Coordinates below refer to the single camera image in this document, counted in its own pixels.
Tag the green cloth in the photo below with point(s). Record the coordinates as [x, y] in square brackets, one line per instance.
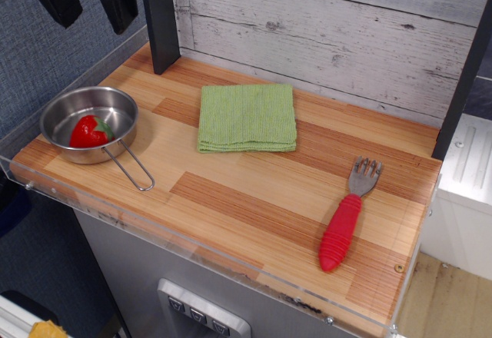
[248, 117]

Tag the small steel pot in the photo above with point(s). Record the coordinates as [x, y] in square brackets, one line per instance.
[117, 108]

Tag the red toy strawberry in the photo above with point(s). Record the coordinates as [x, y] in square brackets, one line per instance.
[91, 131]

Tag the clear acrylic edge guard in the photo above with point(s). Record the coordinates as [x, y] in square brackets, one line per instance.
[243, 230]

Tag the silver dispenser button panel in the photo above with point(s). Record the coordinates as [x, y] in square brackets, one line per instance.
[193, 316]

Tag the yellow object bottom left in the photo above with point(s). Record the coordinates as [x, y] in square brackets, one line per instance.
[47, 329]

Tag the white grooved side unit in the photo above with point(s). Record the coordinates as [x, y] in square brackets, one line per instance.
[457, 230]

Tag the dark left upright post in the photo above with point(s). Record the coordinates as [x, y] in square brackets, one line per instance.
[162, 33]

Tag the dark upright post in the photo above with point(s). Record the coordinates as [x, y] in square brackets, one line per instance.
[464, 85]
[162, 33]

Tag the red handled metal fork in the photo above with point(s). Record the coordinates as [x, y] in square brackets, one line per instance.
[336, 239]

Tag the dark right upright post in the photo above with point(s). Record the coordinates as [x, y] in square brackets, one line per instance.
[464, 85]

